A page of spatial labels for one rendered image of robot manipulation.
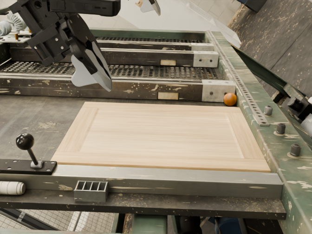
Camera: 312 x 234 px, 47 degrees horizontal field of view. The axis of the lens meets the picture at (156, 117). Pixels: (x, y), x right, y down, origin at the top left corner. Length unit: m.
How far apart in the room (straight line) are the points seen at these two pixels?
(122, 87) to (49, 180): 0.63
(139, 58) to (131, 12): 3.02
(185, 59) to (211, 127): 0.79
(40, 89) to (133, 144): 0.57
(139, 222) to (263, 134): 0.45
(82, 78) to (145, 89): 0.76
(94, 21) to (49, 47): 5.84
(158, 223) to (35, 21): 0.49
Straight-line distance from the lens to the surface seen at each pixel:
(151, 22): 4.89
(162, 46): 2.09
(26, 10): 0.66
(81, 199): 0.84
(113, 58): 1.91
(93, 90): 1.43
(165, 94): 1.41
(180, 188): 0.85
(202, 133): 1.13
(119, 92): 1.42
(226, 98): 1.39
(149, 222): 0.84
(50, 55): 0.65
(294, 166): 0.95
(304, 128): 1.26
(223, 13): 6.31
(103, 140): 1.06
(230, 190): 0.87
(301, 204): 0.82
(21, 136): 0.80
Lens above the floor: 1.38
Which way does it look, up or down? 11 degrees down
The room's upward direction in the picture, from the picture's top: 59 degrees counter-clockwise
